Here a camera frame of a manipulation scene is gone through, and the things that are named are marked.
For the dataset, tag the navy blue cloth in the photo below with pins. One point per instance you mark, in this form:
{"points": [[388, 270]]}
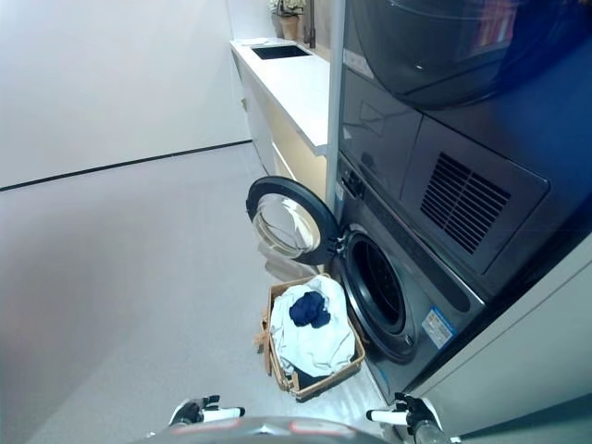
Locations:
{"points": [[307, 312]]}

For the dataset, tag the terracotta plant pot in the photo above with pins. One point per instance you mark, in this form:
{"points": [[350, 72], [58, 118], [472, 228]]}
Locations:
{"points": [[289, 28]]}

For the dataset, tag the silver robot torso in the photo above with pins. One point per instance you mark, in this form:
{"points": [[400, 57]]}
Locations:
{"points": [[259, 430]]}

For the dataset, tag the grey front-load washing machine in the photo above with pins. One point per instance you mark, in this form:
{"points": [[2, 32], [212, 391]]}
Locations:
{"points": [[430, 282]]}

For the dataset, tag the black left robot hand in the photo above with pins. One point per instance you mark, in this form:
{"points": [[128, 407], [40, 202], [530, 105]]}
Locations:
{"points": [[194, 409]]}

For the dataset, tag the brown faucet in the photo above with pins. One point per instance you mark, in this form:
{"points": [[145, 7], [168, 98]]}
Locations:
{"points": [[309, 28]]}

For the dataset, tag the dark grey stacked dryer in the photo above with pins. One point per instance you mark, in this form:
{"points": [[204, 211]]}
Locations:
{"points": [[499, 139]]}

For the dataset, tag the dark cloth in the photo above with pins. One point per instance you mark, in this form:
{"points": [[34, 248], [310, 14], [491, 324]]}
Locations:
{"points": [[319, 374]]}

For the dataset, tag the white flowering plant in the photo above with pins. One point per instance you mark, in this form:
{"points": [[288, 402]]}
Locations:
{"points": [[287, 7]]}

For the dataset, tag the dark rectangular sink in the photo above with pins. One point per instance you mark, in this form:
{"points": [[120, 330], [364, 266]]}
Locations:
{"points": [[279, 52]]}

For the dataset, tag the round glass washer door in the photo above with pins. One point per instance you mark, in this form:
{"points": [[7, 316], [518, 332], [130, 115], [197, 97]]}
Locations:
{"points": [[259, 203]]}

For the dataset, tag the white vertical side panel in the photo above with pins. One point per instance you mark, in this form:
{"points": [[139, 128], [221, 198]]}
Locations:
{"points": [[335, 115]]}

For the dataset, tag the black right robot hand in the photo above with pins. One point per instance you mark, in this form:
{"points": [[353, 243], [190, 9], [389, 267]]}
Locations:
{"points": [[418, 411]]}

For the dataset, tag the white cloth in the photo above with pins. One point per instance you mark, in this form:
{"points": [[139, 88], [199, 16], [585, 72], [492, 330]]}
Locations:
{"points": [[319, 342]]}

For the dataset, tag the white counter cabinet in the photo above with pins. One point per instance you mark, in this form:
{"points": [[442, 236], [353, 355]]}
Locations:
{"points": [[296, 92]]}

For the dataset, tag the light grey tall cabinet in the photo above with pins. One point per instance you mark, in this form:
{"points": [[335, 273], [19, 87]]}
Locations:
{"points": [[522, 370]]}

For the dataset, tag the blue white energy label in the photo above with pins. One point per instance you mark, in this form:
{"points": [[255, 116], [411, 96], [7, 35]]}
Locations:
{"points": [[439, 326]]}

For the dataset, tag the woven brown laundry basket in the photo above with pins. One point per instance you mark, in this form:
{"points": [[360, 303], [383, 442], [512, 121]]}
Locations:
{"points": [[324, 386]]}

